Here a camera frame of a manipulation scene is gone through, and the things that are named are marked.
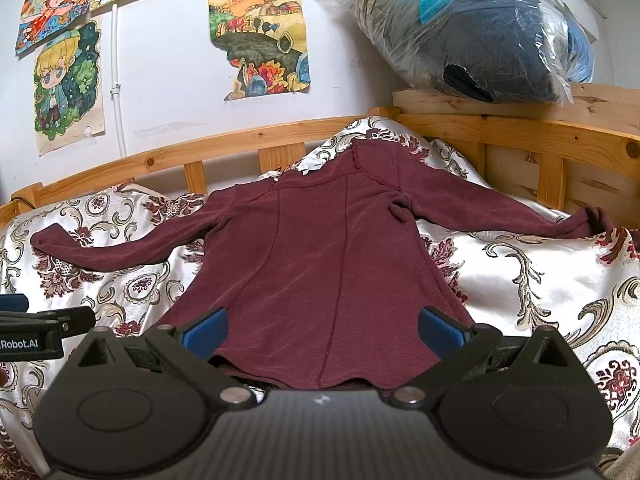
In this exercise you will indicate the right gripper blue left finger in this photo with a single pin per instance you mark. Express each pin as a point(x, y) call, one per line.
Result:
point(195, 340)

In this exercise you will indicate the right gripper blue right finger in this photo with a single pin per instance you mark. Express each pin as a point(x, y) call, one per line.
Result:
point(445, 336)

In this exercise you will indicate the maroon long-sleeve top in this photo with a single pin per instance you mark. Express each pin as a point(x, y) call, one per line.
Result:
point(323, 275)

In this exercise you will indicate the plastic bag of clothes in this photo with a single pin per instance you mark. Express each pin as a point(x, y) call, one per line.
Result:
point(492, 51)

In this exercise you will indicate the blond child drawing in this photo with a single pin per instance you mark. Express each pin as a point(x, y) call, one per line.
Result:
point(68, 97)

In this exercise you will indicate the red-haired girl drawing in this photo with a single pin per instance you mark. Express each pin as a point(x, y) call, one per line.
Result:
point(41, 19)

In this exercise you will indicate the wooden bed frame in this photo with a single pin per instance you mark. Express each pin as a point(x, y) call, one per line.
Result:
point(585, 152)

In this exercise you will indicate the white wall conduit pipe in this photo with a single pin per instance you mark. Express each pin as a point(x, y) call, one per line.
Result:
point(116, 87)

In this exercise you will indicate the landscape drawing on wall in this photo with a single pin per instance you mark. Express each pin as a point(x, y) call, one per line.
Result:
point(265, 41)

